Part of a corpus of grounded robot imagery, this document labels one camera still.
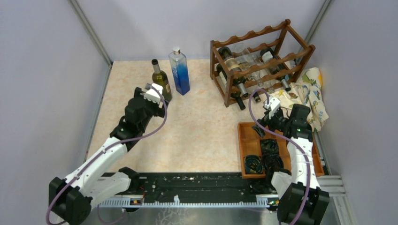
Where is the square clear glass bottle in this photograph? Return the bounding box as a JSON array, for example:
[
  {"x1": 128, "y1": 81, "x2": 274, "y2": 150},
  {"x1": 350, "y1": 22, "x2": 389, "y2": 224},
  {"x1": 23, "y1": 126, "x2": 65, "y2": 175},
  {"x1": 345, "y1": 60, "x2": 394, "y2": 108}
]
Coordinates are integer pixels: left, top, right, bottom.
[{"x1": 255, "y1": 68, "x2": 281, "y2": 94}]

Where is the clear whisky bottle black label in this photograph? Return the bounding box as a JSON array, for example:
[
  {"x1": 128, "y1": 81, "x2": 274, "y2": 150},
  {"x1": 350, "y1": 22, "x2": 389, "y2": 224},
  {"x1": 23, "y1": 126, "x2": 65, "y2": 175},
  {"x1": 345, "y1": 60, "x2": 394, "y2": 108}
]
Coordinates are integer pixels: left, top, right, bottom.
[{"x1": 239, "y1": 61, "x2": 261, "y2": 103}]

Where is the green wine bottle grey capsule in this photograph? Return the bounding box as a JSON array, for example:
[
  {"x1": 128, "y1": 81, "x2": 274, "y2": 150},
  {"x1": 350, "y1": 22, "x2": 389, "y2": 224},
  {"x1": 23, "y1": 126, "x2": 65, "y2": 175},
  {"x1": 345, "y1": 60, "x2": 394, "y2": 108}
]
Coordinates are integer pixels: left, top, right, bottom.
[{"x1": 260, "y1": 48, "x2": 291, "y2": 92}]

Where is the green wine bottle dark label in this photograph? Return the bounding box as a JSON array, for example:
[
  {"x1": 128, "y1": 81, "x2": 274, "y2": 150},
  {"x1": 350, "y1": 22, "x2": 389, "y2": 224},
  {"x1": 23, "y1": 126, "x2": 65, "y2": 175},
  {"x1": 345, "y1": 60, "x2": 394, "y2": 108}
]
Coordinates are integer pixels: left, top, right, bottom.
[{"x1": 218, "y1": 46, "x2": 249, "y2": 97}]

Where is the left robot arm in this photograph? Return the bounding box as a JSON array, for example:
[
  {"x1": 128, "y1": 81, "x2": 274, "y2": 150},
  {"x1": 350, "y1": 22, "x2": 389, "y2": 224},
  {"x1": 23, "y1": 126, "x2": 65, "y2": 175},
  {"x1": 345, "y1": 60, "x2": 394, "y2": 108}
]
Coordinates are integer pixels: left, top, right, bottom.
[{"x1": 46, "y1": 83, "x2": 168, "y2": 225}]

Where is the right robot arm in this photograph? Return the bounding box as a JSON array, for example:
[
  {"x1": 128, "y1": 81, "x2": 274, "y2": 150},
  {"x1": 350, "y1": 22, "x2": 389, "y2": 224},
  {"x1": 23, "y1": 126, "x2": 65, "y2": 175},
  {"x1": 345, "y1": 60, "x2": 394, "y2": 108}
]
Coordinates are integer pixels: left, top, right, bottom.
[{"x1": 253, "y1": 103, "x2": 330, "y2": 225}]

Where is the clear blue vodka bottle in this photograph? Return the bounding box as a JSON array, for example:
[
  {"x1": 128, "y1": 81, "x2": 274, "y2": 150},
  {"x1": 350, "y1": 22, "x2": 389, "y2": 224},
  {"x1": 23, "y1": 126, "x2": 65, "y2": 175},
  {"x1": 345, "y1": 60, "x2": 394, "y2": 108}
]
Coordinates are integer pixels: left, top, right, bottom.
[{"x1": 168, "y1": 47, "x2": 190, "y2": 95}]

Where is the wooden wine rack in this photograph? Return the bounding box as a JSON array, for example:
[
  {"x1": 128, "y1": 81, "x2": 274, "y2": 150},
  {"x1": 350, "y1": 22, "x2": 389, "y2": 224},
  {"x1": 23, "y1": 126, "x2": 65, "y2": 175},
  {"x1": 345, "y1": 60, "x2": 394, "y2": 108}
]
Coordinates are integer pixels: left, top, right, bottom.
[{"x1": 210, "y1": 19, "x2": 315, "y2": 109}]

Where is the wooden compartment tray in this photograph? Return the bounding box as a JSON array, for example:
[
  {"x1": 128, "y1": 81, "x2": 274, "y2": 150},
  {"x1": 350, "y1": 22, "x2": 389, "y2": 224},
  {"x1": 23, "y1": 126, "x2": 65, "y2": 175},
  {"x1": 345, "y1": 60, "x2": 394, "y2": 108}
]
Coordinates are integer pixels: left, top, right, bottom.
[{"x1": 237, "y1": 122, "x2": 326, "y2": 180}]

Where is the rolled green patterned tie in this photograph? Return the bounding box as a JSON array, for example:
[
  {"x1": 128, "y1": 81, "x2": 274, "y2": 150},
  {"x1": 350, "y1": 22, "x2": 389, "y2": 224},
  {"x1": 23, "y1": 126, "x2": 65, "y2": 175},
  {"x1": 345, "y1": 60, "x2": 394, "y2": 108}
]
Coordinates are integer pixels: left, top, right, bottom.
[{"x1": 260, "y1": 139, "x2": 279, "y2": 155}]

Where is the rolled dark striped tie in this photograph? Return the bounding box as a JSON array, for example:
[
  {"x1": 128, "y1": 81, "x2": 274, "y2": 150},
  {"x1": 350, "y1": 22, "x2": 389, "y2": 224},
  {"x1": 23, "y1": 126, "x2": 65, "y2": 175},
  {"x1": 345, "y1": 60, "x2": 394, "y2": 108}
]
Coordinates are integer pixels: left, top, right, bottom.
[{"x1": 262, "y1": 154, "x2": 284, "y2": 173}]

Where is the rolled dark patterned tie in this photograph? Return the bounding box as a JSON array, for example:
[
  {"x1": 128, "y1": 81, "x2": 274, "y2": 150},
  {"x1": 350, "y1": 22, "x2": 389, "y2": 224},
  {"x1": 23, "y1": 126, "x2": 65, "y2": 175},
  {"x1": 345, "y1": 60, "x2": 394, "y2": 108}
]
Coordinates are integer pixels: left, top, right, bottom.
[{"x1": 244, "y1": 155, "x2": 264, "y2": 174}]

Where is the dinosaur print cloth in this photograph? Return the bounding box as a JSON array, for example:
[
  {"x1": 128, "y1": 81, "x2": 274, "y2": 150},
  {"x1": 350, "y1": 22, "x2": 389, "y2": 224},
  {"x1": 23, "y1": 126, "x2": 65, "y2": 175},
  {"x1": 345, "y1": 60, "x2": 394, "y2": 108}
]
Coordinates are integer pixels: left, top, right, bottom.
[{"x1": 270, "y1": 67, "x2": 329, "y2": 132}]

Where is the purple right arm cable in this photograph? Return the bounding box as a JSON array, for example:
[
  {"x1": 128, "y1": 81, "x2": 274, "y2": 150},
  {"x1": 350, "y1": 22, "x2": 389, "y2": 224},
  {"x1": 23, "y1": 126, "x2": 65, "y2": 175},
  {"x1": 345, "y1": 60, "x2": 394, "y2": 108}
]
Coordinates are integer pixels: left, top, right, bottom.
[{"x1": 248, "y1": 88, "x2": 312, "y2": 225}]

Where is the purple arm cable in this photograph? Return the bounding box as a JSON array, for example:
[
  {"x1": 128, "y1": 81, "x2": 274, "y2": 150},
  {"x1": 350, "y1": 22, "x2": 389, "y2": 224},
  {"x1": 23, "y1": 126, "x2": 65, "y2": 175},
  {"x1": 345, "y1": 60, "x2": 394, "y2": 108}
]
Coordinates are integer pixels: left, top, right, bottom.
[
  {"x1": 46, "y1": 83, "x2": 168, "y2": 225},
  {"x1": 248, "y1": 88, "x2": 312, "y2": 225}
]

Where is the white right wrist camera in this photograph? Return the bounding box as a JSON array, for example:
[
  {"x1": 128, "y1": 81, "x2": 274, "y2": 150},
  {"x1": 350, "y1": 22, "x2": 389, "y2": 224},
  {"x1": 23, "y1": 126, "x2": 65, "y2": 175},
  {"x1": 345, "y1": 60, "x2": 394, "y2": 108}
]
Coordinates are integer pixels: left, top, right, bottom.
[{"x1": 263, "y1": 96, "x2": 281, "y2": 119}]

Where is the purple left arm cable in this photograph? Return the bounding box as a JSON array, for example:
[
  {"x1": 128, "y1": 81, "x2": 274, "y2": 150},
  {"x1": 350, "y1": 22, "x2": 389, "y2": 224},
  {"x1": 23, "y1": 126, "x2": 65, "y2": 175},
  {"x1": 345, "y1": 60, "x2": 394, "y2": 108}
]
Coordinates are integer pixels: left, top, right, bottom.
[{"x1": 46, "y1": 83, "x2": 168, "y2": 225}]

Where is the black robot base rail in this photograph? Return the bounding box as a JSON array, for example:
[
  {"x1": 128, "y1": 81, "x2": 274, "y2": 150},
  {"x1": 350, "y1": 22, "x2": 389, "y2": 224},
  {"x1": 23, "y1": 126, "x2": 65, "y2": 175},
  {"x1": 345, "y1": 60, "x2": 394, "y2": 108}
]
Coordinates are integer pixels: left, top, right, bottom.
[{"x1": 99, "y1": 172, "x2": 281, "y2": 205}]

